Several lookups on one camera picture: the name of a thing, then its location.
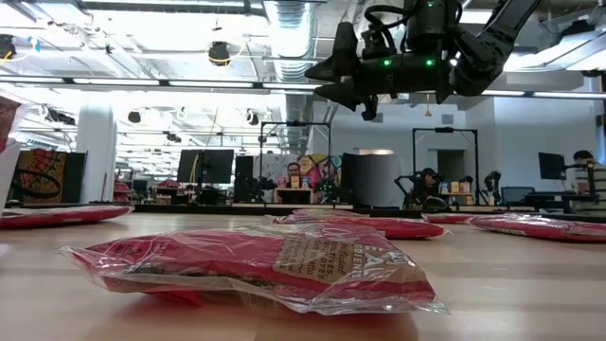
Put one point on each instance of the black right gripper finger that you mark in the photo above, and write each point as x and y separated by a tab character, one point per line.
350	95
345	57

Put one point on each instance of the red popcorn bag clear wrap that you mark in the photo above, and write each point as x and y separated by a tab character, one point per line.
8	118
535	227
57	217
445	219
213	256
407	229

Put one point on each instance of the black background robot arm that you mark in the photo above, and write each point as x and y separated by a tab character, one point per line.
492	182
426	184

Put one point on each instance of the black monitor on arm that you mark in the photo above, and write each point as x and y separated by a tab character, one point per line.
551	166

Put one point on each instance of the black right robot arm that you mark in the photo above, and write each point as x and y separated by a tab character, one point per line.
492	47

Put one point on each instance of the dark grey partition screen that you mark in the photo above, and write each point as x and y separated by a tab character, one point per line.
369	180

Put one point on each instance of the person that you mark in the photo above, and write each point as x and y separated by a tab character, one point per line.
594	184
293	171

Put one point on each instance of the small wooden table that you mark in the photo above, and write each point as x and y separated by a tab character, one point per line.
293	195

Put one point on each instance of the black tall speaker box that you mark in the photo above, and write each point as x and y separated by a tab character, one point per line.
244	170

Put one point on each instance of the black computer monitor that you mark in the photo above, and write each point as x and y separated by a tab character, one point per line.
213	166

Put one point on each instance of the dark office desk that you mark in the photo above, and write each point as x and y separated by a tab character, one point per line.
549	199

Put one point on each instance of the long ceiling light strip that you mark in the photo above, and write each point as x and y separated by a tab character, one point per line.
118	82

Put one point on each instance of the white round pillar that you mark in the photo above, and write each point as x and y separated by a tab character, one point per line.
97	156

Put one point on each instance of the orange patterned panel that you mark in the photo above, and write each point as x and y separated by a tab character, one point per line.
42	166

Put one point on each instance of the black ceiling device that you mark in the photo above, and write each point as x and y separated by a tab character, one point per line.
7	47

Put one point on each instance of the white plastic basket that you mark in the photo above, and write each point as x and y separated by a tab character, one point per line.
7	175

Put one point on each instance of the silver ventilation duct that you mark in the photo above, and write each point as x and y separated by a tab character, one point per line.
291	38

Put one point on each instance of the black metal frame stand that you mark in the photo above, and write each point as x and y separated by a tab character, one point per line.
293	124
445	130

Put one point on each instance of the colourful wall mural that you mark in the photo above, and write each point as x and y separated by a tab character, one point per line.
322	168

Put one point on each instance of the black ceiling dome camera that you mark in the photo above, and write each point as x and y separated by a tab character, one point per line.
219	53

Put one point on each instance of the black table edge rail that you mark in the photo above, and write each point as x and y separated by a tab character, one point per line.
189	208

